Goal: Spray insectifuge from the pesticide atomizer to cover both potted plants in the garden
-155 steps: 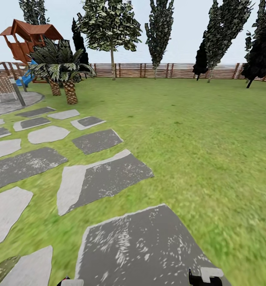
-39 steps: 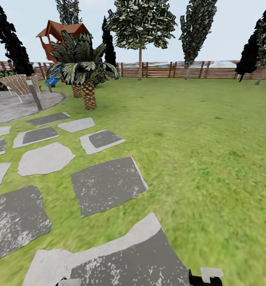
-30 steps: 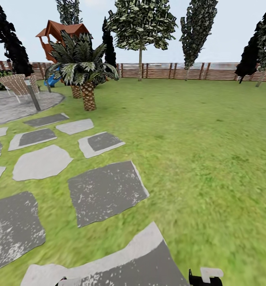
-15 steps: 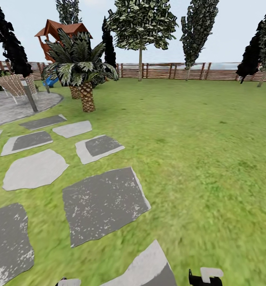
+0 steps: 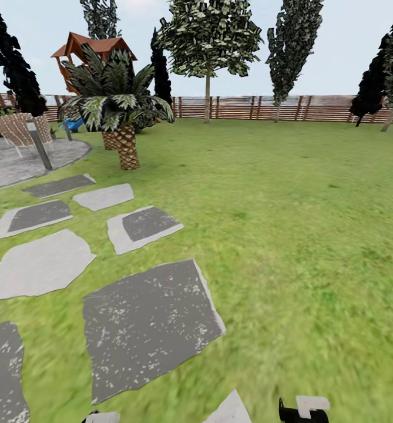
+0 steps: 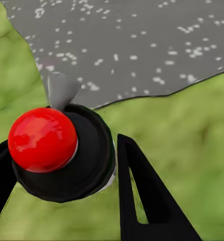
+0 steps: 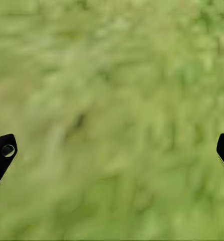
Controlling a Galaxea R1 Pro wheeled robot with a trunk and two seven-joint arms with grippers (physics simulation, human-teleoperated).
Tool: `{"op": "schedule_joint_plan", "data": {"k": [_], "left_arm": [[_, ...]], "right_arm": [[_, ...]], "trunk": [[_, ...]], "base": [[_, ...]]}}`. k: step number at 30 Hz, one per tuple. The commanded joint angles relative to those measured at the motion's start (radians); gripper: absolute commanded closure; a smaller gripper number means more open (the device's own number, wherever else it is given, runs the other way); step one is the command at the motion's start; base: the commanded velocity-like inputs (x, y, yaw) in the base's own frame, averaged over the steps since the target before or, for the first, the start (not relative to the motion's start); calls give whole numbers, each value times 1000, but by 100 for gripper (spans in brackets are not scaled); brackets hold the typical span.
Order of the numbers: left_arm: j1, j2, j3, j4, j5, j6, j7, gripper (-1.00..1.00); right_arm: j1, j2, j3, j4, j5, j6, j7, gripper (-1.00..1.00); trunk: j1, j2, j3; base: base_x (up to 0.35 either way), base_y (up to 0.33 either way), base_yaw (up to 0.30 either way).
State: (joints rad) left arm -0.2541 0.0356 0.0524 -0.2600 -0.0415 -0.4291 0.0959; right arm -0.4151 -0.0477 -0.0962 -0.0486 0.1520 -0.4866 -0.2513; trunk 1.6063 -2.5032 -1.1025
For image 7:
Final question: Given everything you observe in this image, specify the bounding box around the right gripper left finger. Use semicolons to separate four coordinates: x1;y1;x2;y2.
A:
0;134;18;180

